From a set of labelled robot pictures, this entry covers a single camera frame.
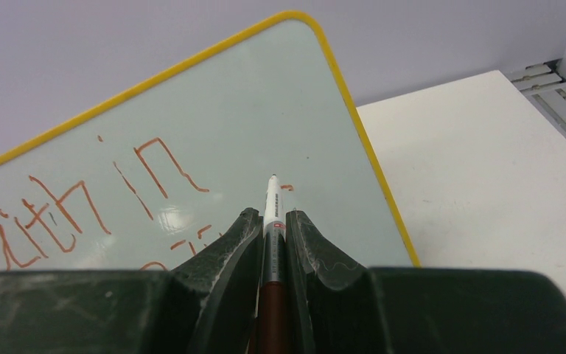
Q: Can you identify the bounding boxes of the yellow framed whiteboard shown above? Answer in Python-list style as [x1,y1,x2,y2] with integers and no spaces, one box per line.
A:
[0,11,419,271]

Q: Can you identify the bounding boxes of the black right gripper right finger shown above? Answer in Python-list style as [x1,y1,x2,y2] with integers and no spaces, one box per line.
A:
[286,211,566,353]

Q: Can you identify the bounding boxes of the white whiteboard marker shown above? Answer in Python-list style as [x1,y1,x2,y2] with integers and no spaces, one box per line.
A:
[257,174,292,353]

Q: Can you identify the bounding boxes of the aluminium right side rail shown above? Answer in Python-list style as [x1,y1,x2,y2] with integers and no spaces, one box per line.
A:
[506,59,566,138]

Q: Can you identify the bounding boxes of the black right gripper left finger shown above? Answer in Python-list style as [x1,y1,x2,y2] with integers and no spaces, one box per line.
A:
[0,208,262,353]

